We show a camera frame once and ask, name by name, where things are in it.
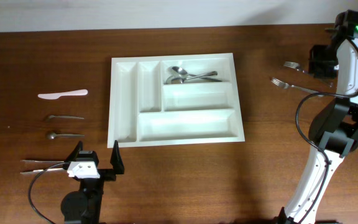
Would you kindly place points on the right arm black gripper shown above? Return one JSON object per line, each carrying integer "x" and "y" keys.
{"x": 317, "y": 72}

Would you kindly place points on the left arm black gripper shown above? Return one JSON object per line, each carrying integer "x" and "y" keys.
{"x": 109, "y": 175}

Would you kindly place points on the metal spoon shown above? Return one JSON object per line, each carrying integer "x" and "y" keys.
{"x": 180, "y": 78}
{"x": 181, "y": 70}

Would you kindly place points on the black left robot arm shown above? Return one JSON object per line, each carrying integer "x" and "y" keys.
{"x": 84, "y": 205}

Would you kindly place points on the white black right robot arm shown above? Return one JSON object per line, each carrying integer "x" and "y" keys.
{"x": 333, "y": 133}

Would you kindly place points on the small metal teaspoon left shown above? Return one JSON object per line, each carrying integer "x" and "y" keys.
{"x": 53, "y": 135}

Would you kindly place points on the small metal fork left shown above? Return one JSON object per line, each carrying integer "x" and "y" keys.
{"x": 49, "y": 117}

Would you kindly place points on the white plastic cutlery tray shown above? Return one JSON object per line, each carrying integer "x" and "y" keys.
{"x": 145, "y": 111}

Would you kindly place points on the white plastic knife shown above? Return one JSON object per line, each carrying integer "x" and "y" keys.
{"x": 55, "y": 96}

